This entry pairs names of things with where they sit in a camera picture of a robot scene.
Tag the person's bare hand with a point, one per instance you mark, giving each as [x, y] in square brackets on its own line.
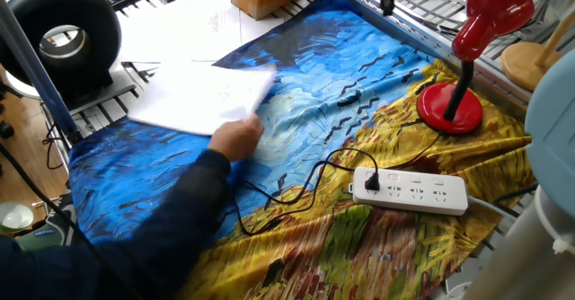
[236, 138]

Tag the white paper sheet with writing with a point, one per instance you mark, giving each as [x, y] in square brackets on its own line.
[197, 98]

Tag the red desk lamp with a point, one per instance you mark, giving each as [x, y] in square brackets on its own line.
[449, 109]

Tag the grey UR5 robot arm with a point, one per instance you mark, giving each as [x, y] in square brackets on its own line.
[552, 125]

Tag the forearm in dark blue sleeve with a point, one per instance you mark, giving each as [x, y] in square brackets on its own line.
[157, 228]

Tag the blank white paper sheets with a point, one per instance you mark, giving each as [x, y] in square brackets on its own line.
[188, 30]

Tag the Van Gogh painting cloth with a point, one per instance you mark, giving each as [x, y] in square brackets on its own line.
[359, 111]

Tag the white power strip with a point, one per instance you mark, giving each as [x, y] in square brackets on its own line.
[413, 192]

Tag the blue grey metal pole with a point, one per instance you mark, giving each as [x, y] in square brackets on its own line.
[40, 75]

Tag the wooden round stand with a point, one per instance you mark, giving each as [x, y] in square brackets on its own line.
[525, 64]

